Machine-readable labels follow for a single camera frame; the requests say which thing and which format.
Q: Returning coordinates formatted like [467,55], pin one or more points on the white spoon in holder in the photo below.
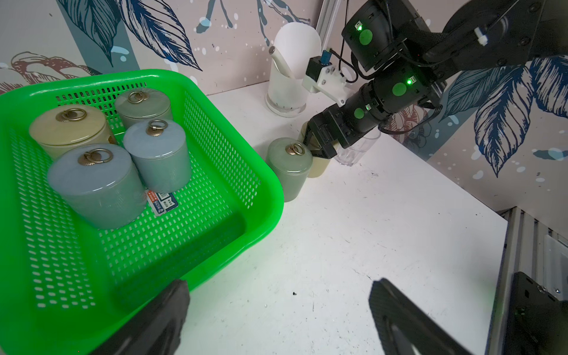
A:
[280,62]

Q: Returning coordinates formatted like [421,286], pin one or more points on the green plastic basket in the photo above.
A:
[66,287]

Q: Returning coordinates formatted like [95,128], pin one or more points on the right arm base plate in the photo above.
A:
[536,321]

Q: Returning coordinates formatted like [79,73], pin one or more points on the white utensil holder cup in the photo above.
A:
[295,44]

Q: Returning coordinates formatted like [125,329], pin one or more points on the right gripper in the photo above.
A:
[337,125]

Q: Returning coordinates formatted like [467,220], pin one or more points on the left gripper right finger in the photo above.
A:
[405,329]

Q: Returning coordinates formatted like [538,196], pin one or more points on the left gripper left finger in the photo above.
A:
[156,329]

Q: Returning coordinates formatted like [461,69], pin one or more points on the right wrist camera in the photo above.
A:
[323,77]

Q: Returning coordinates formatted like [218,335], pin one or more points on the small blue label card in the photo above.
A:
[161,203]

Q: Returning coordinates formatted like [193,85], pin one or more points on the green tea canister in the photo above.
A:
[143,104]
[291,161]

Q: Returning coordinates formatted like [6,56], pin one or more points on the clear plastic cup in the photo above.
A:
[353,154]

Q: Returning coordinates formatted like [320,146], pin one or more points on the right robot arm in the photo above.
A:
[404,63]

